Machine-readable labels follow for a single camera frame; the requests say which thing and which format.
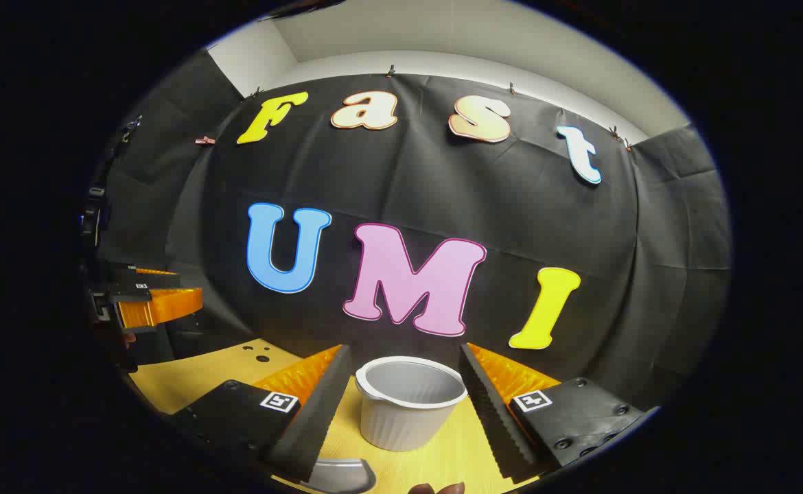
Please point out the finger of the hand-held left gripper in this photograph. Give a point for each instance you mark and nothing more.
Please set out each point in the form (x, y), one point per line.
(161, 307)
(127, 273)

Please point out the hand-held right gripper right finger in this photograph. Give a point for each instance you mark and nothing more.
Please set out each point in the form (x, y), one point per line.
(494, 418)

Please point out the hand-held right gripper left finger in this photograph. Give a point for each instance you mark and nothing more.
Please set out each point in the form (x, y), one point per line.
(309, 425)

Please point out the grey plastic dustpan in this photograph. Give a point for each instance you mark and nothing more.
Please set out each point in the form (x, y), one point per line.
(343, 475)

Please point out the white ribbed garbage bin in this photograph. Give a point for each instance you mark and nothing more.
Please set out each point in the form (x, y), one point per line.
(408, 422)

